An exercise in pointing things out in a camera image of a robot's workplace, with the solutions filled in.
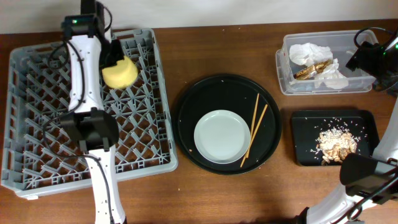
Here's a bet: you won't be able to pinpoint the yellow bowl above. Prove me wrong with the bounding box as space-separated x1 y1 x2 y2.
102 56 139 89

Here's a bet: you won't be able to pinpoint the white napkin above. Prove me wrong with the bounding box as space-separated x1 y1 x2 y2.
289 43 333 67
314 58 349 90

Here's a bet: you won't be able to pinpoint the gold coffee sachet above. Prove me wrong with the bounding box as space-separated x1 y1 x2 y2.
294 60 333 80

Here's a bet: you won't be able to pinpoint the food scraps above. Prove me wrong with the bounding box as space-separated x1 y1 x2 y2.
307 117 368 166

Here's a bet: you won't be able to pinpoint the wooden chopstick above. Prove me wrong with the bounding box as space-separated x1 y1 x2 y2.
244 93 259 159
240 104 268 168

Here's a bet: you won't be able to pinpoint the white plate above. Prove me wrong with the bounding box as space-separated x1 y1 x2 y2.
193 110 251 164

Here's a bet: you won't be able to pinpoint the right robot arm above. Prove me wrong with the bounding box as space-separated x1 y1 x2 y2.
291 30 397 223

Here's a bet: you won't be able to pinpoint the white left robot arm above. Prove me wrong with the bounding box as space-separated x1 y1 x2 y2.
59 35 127 223

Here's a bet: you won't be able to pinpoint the grey dishwasher rack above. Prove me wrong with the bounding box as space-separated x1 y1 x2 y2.
1 29 178 200

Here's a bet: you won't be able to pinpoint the clear plastic bin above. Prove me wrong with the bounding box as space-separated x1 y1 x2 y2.
275 30 376 95

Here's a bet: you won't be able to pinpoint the black rectangular tray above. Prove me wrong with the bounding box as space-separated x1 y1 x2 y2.
291 110 379 166

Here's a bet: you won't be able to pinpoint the round black tray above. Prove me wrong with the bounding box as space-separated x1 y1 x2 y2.
172 73 282 175

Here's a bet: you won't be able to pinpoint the black cable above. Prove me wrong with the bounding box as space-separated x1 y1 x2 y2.
353 26 394 49

